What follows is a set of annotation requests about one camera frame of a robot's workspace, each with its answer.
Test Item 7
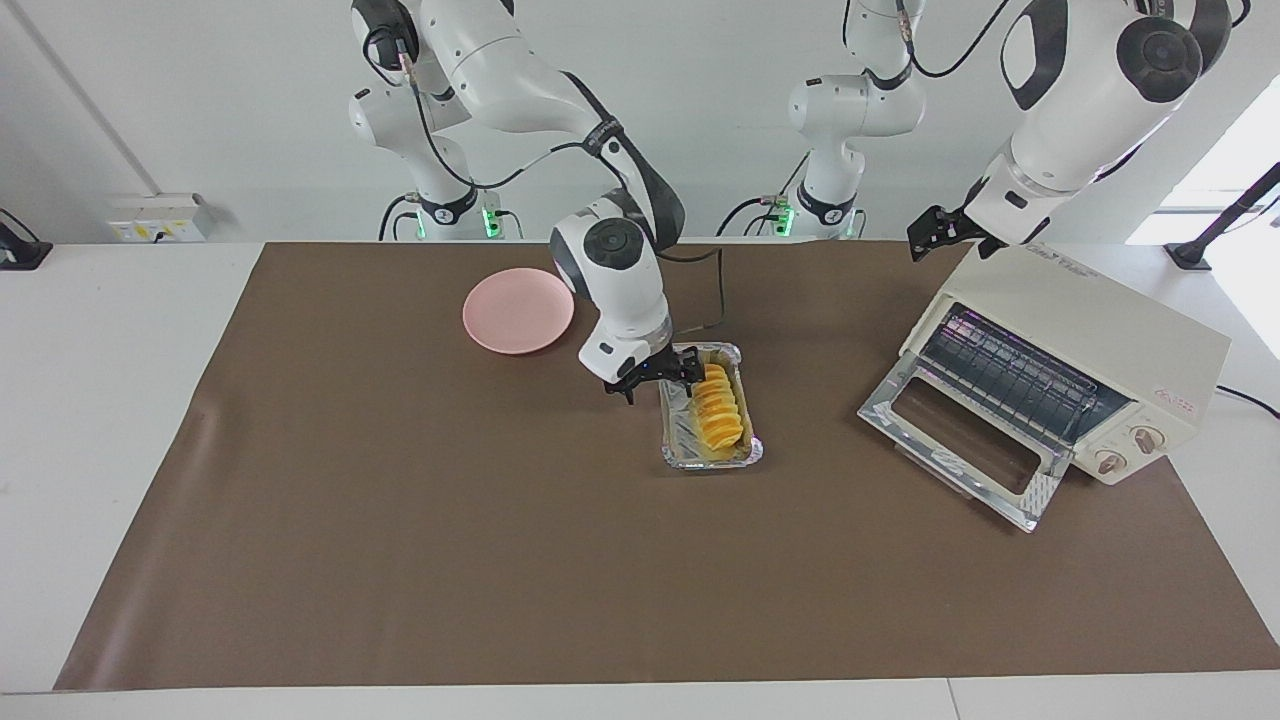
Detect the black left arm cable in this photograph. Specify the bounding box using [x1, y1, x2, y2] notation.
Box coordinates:
[894, 0, 1012, 80]

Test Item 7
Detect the cream toaster oven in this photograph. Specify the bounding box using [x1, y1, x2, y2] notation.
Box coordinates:
[897, 240, 1234, 488]

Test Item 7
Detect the black oven power cable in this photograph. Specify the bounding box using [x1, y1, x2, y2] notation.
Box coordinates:
[1214, 384, 1280, 422]

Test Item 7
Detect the sliced yellow bread loaf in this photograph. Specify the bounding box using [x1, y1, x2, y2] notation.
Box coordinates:
[692, 361, 747, 454]

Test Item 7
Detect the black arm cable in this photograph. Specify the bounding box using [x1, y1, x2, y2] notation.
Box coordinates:
[894, 0, 1012, 80]
[364, 24, 727, 332]

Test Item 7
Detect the pink round plate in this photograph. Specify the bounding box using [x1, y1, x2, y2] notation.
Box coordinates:
[461, 266, 577, 357]

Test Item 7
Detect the black pole stand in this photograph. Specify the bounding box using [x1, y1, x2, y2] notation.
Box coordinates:
[1164, 161, 1280, 272]

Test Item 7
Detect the metal oven wire rack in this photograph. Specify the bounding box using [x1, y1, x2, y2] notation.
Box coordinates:
[918, 304, 1133, 458]

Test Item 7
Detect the brown table mat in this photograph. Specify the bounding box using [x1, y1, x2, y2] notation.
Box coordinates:
[54, 239, 1280, 694]

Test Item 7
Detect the white wall socket box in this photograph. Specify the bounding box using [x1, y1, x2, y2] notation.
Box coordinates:
[107, 192, 212, 244]

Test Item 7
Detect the white wall cable duct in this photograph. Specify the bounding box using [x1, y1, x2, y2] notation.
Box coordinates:
[10, 0, 162, 197]

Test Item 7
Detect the black clamp mount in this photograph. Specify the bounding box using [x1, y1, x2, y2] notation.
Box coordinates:
[0, 207, 54, 272]

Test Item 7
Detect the aluminium foil tray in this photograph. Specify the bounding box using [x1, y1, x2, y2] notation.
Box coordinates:
[657, 340, 767, 472]

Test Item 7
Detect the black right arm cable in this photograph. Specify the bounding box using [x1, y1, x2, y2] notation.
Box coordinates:
[364, 24, 727, 332]

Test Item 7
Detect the glass oven door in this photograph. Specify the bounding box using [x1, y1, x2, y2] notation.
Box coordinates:
[857, 351, 1074, 534]

